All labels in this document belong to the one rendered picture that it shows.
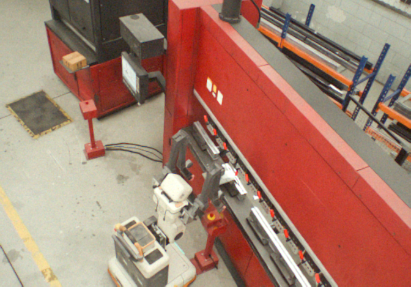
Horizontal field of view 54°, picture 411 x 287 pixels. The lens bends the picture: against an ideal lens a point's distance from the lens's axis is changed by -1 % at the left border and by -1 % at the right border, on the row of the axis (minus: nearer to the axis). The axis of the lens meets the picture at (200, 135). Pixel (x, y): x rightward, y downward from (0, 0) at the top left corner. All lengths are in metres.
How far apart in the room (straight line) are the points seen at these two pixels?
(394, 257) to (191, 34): 2.45
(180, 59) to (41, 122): 2.70
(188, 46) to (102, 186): 2.12
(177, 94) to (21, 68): 3.53
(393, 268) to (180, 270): 2.18
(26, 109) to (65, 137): 0.83
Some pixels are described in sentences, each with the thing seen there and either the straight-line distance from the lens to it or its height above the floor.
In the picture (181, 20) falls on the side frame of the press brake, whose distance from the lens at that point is 3.65.
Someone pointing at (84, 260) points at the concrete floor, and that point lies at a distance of 4.52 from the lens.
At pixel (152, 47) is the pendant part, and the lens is 3.86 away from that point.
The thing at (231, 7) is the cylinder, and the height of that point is 2.43.
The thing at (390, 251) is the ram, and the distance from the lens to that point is 2.50.
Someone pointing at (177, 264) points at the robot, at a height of 0.28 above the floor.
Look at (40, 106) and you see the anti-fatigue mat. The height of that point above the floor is 0.01.
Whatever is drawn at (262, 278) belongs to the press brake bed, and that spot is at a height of 0.66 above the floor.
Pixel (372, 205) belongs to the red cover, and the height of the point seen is 2.21.
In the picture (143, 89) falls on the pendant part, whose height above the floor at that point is 1.43.
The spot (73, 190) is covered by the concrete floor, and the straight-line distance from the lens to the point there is 5.06.
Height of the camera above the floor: 3.92
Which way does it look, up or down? 44 degrees down
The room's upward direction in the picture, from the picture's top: 7 degrees clockwise
